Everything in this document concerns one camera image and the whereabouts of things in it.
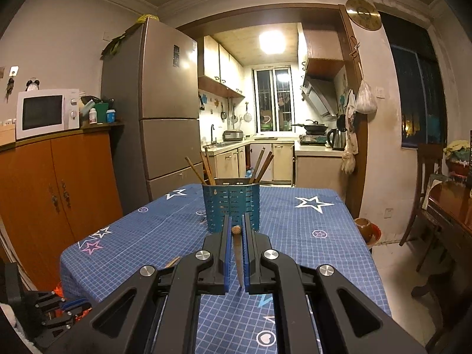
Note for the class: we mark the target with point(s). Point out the small round alarm clock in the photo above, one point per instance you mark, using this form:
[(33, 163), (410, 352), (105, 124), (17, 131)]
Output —
[(33, 84)]

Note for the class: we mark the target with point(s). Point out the red plastic bag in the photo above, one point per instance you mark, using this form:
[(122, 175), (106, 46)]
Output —
[(59, 290)]

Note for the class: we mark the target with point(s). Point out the white wall switch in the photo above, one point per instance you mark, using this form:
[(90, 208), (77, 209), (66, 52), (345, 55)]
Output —
[(379, 92)]

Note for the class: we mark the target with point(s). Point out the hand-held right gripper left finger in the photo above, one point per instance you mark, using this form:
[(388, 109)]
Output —
[(227, 261)]

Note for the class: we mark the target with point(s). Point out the white microwave oven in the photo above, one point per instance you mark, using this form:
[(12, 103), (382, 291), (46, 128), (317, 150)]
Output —
[(40, 112)]

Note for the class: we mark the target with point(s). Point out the dark refrigerator sticker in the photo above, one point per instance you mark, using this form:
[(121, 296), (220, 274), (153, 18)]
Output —
[(177, 56)]

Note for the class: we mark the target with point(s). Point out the dark wooden chair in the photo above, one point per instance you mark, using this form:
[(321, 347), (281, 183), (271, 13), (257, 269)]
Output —
[(429, 169)]

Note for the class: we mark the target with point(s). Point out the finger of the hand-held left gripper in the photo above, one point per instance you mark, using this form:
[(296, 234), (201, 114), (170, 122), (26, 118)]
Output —
[(59, 320), (75, 304)]

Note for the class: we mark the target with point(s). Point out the steel electric kettle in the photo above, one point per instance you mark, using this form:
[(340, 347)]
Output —
[(336, 140)]

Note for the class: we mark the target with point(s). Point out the blue checked star tablecloth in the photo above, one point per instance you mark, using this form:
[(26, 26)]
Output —
[(313, 258)]

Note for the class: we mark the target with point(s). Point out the brown upper kitchen cabinet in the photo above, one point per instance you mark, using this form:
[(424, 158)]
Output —
[(324, 48)]

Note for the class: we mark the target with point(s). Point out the cream kitchen cabinets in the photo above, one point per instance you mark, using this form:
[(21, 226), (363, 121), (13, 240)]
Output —
[(217, 66), (280, 162)]

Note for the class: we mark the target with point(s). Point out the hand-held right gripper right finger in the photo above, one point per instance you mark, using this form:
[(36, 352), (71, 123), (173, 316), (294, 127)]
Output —
[(247, 261)]

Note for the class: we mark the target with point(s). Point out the dark wooden side table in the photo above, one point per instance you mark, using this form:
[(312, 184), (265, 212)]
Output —
[(453, 210)]

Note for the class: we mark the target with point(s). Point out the gas stove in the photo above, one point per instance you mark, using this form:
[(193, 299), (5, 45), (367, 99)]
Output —
[(312, 139)]

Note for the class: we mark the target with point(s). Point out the green container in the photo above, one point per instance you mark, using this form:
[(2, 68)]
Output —
[(102, 112)]

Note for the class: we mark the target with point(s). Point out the cream lower kitchen cabinets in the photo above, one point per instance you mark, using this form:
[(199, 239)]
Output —
[(280, 162)]

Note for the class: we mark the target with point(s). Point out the black wok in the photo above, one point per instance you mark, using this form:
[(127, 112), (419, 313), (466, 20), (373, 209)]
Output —
[(313, 127)]

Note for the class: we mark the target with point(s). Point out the square ceiling light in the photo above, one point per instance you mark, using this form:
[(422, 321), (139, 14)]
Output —
[(273, 42)]

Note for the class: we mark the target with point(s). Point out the brown ceramic pot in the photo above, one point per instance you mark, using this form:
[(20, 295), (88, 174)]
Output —
[(365, 230)]

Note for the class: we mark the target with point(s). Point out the steel range hood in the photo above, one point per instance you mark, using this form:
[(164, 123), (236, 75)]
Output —
[(319, 96)]

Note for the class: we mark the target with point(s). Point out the white hanging plastic bag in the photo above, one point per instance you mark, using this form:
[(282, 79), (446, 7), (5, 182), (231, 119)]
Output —
[(366, 99)]

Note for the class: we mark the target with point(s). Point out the kitchen faucet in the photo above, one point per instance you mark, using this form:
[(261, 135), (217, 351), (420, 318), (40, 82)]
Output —
[(213, 134)]

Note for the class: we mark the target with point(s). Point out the round golden wall clock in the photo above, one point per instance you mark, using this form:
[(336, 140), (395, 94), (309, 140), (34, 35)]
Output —
[(363, 13)]

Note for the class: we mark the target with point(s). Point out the white medicine bottle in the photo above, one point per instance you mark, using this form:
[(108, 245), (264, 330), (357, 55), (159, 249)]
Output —
[(93, 116)]

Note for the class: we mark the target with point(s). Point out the cream upper kitchen cabinets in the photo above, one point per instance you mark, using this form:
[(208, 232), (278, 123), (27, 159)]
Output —
[(217, 66)]

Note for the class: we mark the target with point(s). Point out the green leafy bundle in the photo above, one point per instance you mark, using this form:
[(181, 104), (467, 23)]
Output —
[(116, 44)]

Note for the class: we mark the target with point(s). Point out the orange wooden cabinet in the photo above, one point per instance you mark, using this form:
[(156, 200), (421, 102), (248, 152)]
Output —
[(84, 177)]

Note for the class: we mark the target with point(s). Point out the dark room window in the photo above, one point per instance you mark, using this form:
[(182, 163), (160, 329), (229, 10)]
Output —
[(413, 92)]

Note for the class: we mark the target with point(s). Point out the silver refrigerator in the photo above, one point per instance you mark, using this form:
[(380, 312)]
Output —
[(166, 92)]

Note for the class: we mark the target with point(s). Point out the blue lidded jar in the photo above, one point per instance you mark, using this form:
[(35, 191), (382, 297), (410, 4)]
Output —
[(111, 116)]

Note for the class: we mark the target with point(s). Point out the wall hook with keys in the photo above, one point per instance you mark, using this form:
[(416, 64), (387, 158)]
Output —
[(11, 81)]

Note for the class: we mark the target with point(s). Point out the hanging beige bags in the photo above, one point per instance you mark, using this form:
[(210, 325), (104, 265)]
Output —
[(350, 147)]

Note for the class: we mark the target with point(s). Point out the teal perforated utensil holder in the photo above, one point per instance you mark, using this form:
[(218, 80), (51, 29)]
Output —
[(230, 199)]

